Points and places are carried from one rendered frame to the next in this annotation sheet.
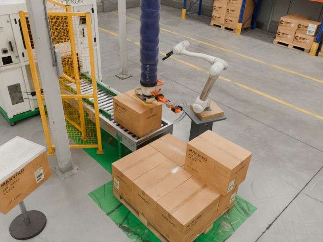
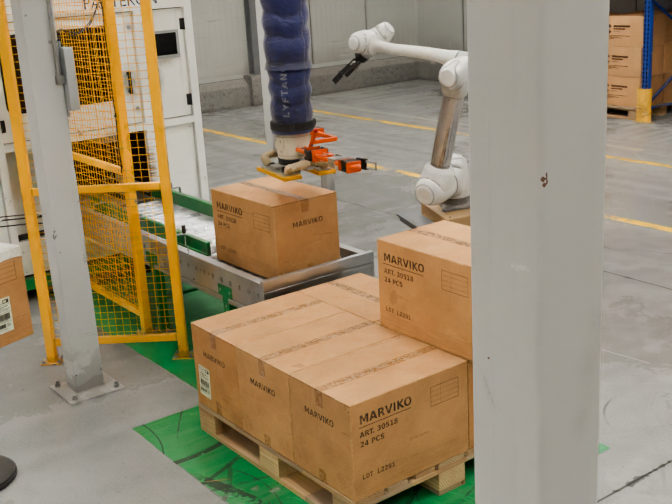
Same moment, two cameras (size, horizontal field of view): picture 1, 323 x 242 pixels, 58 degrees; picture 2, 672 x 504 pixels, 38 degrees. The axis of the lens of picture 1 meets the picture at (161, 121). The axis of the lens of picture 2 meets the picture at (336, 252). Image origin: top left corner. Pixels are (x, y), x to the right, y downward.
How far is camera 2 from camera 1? 178 cm
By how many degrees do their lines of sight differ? 18
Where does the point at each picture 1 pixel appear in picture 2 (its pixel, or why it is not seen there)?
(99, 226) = (150, 483)
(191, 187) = (389, 351)
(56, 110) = (61, 203)
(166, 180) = (325, 343)
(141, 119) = (275, 223)
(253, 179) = (611, 394)
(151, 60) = (291, 62)
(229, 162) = not seen: hidden behind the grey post
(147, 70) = (282, 90)
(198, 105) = (428, 182)
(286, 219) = not seen: outside the picture
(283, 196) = not seen: outside the picture
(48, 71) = (45, 96)
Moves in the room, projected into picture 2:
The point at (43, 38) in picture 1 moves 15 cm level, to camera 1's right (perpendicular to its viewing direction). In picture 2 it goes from (34, 16) to (64, 15)
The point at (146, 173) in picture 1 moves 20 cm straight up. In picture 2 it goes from (276, 334) to (273, 291)
